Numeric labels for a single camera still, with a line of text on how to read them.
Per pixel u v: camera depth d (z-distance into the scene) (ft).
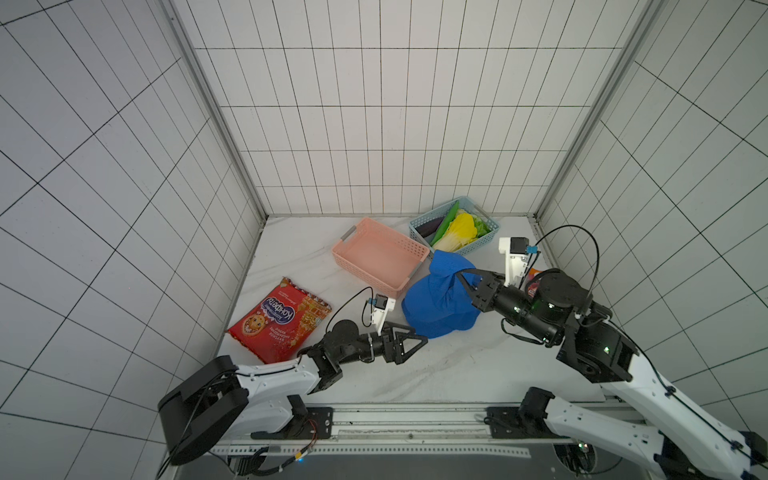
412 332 2.43
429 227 3.63
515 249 1.67
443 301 2.10
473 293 1.78
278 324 2.86
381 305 2.20
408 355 2.08
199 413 1.35
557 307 1.33
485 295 1.63
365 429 2.38
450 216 3.69
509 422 2.38
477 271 1.86
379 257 3.50
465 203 3.86
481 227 3.50
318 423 2.38
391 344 2.07
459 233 3.39
